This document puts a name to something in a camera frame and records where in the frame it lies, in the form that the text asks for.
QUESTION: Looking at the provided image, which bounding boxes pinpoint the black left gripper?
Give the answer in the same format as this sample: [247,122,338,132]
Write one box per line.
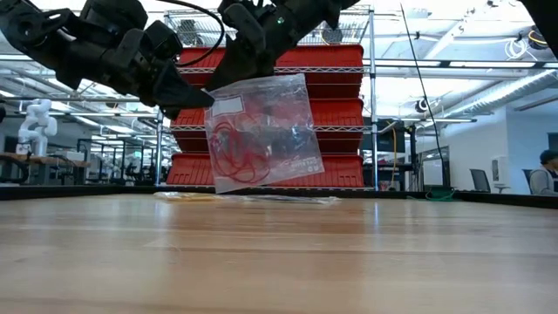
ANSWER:
[102,19,215,120]

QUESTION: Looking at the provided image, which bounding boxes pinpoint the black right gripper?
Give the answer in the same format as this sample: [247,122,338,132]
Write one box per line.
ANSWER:
[204,0,284,92]

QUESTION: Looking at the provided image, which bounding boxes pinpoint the yellow rubber band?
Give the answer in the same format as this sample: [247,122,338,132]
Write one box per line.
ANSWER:
[161,193,228,202]
[169,193,232,202]
[165,193,230,202]

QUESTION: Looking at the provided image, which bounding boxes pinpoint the dark round ceiling fixture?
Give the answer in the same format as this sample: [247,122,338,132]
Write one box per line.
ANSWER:
[320,21,345,45]

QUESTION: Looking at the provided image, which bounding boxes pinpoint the wooden workbench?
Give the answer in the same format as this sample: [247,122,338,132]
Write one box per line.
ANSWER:
[0,150,92,188]

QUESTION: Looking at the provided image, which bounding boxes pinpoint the person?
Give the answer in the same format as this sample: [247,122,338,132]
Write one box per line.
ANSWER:
[528,149,558,196]

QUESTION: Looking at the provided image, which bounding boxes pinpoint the black left wrist camera cable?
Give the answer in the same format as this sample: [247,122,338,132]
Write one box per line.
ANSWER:
[156,0,227,69]

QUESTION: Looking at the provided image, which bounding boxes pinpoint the black aluminium table frame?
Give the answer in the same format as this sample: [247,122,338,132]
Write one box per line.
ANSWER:
[0,185,558,209]

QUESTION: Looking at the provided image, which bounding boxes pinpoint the chrome wire shelving rack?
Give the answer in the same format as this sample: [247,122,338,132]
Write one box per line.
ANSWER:
[154,3,380,193]

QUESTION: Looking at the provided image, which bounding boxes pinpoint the black wall monitor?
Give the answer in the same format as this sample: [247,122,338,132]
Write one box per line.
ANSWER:
[375,118,407,154]

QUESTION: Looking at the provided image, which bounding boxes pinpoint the thin yellow cord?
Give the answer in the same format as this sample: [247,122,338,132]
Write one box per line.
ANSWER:
[391,126,398,187]

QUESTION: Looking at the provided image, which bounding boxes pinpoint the thin black hanging cable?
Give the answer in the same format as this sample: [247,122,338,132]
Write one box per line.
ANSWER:
[399,3,450,189]

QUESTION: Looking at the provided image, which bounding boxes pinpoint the green wire spool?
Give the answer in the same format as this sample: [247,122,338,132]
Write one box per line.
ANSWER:
[425,186,457,202]

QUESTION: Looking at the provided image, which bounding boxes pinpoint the white cable coil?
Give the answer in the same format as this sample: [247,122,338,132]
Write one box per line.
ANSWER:
[504,38,529,61]

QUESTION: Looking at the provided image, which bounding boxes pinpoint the white wall box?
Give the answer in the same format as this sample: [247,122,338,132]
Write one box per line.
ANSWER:
[491,156,509,184]

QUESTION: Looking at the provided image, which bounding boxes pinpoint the black ceiling cable reel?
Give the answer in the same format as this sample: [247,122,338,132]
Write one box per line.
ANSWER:
[521,24,551,51]

